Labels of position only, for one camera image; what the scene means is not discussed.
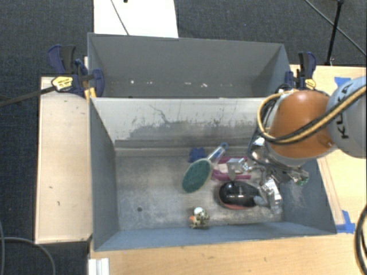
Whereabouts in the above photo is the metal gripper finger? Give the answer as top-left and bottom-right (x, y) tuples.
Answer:
(227, 157), (255, 180)
(253, 179), (284, 215)

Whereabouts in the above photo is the magenta plastic object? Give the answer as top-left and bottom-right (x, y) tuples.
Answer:
(210, 155), (252, 182)

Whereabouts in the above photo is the black and red computer mouse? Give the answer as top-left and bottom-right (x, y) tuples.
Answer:
(218, 181), (261, 211)

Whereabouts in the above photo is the blue crumpled object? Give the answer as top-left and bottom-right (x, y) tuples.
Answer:
(188, 147), (208, 163)

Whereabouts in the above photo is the spotted toy animal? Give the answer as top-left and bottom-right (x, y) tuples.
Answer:
(189, 206), (211, 230)

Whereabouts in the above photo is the grey metal bin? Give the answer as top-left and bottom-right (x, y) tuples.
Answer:
(87, 32), (338, 253)

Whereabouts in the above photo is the pale wood board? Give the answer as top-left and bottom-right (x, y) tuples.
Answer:
(34, 76), (93, 245)

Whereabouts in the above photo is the green scrub brush clear handle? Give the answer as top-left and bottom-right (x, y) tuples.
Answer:
(181, 142), (229, 194)

